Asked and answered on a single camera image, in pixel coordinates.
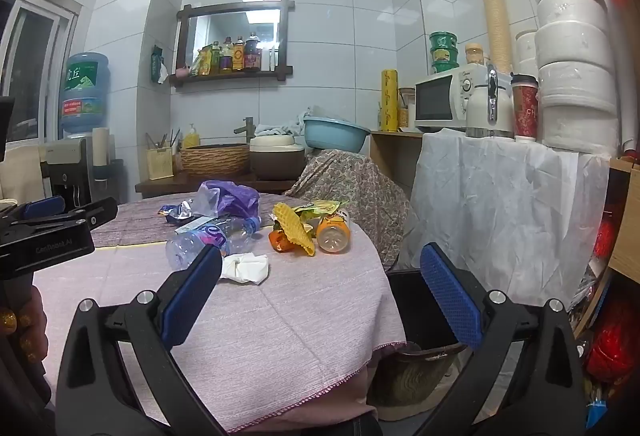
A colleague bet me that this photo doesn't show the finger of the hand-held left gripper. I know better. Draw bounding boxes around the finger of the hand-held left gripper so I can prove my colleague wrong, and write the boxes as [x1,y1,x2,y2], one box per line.
[20,196,67,221]
[10,197,119,242]

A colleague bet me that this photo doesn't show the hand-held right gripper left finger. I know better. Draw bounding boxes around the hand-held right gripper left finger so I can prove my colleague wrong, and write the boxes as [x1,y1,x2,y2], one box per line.
[56,243,231,436]

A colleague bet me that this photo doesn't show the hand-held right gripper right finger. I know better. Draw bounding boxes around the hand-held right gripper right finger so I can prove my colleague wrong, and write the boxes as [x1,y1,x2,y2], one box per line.
[410,242,586,436]

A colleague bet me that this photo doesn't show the black trash bin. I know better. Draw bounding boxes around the black trash bin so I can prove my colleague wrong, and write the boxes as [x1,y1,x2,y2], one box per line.
[367,269,481,422]

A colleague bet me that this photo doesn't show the clear plastic bottle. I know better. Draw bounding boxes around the clear plastic bottle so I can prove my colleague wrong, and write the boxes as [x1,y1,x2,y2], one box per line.
[165,215,263,272]

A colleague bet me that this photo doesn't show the white tissue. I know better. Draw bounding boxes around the white tissue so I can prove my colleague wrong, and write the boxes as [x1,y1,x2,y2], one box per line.
[220,253,271,286]

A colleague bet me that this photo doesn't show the blue silver snack wrapper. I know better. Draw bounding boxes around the blue silver snack wrapper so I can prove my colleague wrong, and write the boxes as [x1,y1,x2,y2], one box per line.
[159,199,201,224]

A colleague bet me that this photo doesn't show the small orange wrapper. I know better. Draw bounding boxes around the small orange wrapper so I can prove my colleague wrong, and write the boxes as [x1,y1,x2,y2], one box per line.
[269,229,296,251]

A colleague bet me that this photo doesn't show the purple plastic bag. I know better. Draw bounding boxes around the purple plastic bag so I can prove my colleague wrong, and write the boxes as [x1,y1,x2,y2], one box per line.
[192,180,261,219]

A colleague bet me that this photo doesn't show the yellow waffle pattern wrapper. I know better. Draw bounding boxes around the yellow waffle pattern wrapper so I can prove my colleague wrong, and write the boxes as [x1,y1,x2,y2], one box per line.
[272,202,318,258]

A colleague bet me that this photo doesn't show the orange juice bottle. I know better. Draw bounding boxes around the orange juice bottle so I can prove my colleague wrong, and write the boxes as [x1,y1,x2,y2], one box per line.
[316,211,352,253]

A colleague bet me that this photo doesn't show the yellow green snack packet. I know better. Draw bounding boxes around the yellow green snack packet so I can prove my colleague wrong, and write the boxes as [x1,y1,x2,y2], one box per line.
[295,199,349,227]

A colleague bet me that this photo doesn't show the person's left hand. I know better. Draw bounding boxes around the person's left hand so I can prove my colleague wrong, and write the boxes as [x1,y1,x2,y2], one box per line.
[0,283,48,367]

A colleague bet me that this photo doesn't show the beige cloth cover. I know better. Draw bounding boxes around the beige cloth cover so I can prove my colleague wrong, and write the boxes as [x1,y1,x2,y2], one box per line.
[0,143,48,202]

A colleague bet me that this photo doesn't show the grey water dispenser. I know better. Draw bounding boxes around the grey water dispenser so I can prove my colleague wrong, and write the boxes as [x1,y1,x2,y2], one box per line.
[40,136,118,209]

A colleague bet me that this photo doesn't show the white cup dispenser tube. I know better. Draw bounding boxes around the white cup dispenser tube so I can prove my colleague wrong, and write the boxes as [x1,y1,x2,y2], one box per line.
[91,127,111,182]

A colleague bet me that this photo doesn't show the dark wooden counter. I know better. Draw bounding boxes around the dark wooden counter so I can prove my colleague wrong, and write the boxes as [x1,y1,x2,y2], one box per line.
[135,171,301,199]

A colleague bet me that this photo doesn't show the beige utensil holder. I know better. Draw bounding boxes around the beige utensil holder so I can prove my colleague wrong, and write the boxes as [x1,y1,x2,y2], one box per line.
[145,147,174,180]

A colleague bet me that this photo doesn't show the pink purple tablecloth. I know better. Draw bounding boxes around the pink purple tablecloth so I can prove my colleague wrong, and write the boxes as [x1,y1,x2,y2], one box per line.
[30,190,408,434]

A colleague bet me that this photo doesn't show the bundle of chopsticks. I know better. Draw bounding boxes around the bundle of chopsticks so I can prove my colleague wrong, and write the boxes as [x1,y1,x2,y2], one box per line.
[145,129,181,149]

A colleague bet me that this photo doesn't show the white crinkled cloth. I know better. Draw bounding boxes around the white crinkled cloth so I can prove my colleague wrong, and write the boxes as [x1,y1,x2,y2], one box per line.
[400,129,613,312]

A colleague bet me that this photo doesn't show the blue water jug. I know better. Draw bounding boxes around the blue water jug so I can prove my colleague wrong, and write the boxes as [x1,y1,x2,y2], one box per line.
[60,52,110,134]

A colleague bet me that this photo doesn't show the woven pattern sink bowl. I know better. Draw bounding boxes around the woven pattern sink bowl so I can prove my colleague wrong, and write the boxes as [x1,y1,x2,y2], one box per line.
[180,143,251,178]

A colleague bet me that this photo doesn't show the aluminium framed window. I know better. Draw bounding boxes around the aluminium framed window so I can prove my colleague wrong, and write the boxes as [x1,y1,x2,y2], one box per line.
[0,0,83,147]

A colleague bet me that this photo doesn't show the light wooden cabinet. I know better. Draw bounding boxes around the light wooden cabinet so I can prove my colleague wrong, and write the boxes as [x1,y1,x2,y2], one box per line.
[370,129,426,197]

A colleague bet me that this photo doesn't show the floral patterned cloth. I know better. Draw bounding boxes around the floral patterned cloth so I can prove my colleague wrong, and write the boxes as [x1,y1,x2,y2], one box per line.
[285,149,421,272]

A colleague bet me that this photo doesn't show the brown cream rice cooker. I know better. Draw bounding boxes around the brown cream rice cooker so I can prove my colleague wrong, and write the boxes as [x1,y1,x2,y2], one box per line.
[249,135,307,181]

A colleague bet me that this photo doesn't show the red plastic bag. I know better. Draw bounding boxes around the red plastic bag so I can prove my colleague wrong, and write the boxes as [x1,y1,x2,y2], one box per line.
[585,306,638,384]

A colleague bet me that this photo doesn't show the bronze faucet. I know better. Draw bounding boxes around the bronze faucet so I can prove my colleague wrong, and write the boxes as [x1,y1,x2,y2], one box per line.
[234,117,255,144]

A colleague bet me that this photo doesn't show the yellow seasoning packet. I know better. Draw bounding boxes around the yellow seasoning packet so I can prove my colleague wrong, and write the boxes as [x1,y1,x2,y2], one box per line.
[192,45,213,76]

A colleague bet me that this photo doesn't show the white thermos jug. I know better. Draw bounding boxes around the white thermos jug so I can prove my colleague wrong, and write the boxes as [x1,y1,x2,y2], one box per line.
[465,64,516,139]

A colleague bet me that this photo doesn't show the glass storage jar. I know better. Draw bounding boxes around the glass storage jar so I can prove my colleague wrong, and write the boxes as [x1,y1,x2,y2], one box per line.
[398,87,417,128]

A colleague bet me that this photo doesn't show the wooden shelf unit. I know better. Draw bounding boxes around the wooden shelf unit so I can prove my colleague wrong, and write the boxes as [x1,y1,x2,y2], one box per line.
[607,155,640,287]

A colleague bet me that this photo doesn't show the pale blue towel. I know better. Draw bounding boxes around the pale blue towel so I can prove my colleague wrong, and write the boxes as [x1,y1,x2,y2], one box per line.
[255,105,321,139]

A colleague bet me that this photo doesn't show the white microwave oven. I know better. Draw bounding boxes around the white microwave oven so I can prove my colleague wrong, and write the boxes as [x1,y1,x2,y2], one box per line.
[414,64,501,133]

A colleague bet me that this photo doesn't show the light blue plastic basin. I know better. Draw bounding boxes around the light blue plastic basin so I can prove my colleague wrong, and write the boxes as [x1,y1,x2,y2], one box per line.
[303,116,372,153]

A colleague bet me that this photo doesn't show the red paper cup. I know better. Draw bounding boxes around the red paper cup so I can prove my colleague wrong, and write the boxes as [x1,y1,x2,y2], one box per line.
[510,74,540,142]

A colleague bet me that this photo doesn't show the yellow wrapped roll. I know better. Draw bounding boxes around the yellow wrapped roll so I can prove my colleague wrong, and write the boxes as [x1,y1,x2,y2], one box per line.
[380,69,399,132]

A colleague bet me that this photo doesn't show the small white paper rolls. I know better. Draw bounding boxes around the small white paper rolls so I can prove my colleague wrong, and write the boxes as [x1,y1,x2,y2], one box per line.
[515,30,541,77]

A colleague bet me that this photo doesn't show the tall stack of paper cups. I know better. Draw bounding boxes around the tall stack of paper cups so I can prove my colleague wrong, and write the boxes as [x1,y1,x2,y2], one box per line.
[477,0,513,74]

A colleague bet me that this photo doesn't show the green wall tissue holder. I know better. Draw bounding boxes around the green wall tissue holder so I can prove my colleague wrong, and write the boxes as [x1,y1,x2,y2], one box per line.
[150,45,171,84]

